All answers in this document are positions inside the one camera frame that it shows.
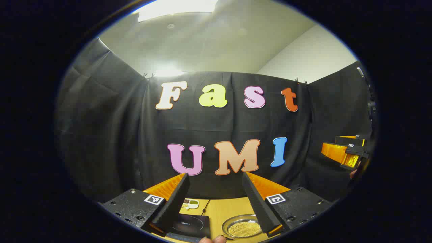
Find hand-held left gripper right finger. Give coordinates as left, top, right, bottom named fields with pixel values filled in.
left=242, top=171, right=333, bottom=237

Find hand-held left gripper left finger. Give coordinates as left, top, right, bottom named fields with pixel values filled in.
left=99, top=173, right=190, bottom=237

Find black induction cooktop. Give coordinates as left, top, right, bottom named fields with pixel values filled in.
left=165, top=213, right=211, bottom=243

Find ceiling light panel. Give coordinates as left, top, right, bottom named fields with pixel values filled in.
left=137, top=0, right=219, bottom=23

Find stainless steel pot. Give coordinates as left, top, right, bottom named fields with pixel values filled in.
left=222, top=214, right=267, bottom=240

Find metal stand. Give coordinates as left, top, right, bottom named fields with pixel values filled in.
left=357, top=67, right=376, bottom=115

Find pile of soybeans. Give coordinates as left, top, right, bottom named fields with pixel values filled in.
left=228, top=221, right=262, bottom=237

